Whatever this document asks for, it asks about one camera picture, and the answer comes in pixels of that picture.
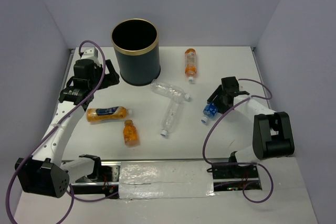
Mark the orange bottle with white label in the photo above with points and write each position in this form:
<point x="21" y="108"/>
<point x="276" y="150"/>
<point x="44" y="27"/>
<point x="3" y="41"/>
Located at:
<point x="190" y="65"/>

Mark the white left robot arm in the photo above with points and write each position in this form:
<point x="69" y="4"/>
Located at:
<point x="44" y="173"/>

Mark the small orange juice bottle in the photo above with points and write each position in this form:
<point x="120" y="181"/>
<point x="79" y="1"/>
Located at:
<point x="130" y="134"/>

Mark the dark bin with gold rim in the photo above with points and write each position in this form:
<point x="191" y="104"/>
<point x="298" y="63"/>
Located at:
<point x="136" y="45"/>

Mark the blue label water bottle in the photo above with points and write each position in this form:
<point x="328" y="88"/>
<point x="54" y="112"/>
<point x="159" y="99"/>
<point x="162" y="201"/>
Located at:
<point x="209" y="113"/>

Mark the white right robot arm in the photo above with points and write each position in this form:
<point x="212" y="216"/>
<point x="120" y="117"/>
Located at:
<point x="272" y="133"/>

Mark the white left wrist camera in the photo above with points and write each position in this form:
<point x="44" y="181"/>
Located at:
<point x="90" y="53"/>

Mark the large orange milk tea bottle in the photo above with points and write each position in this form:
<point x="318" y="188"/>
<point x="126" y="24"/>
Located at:
<point x="112" y="113"/>

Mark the clear crushed bottle upper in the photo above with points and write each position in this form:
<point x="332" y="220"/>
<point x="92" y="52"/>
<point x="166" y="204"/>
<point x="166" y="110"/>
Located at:
<point x="169" y="91"/>

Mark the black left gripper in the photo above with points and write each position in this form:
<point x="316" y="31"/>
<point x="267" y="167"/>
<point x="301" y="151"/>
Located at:
<point x="112" y="78"/>

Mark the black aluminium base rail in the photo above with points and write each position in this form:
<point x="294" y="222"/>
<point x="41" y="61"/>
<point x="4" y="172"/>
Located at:
<point x="225" y="178"/>

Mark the silver foil tape patch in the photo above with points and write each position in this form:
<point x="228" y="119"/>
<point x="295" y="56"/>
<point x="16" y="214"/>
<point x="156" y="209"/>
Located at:
<point x="173" y="179"/>

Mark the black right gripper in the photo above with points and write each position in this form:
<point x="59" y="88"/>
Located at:
<point x="218" y="92"/>

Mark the clear bottle blue cap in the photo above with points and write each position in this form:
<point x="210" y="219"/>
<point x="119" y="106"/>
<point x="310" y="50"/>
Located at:
<point x="171" y="117"/>

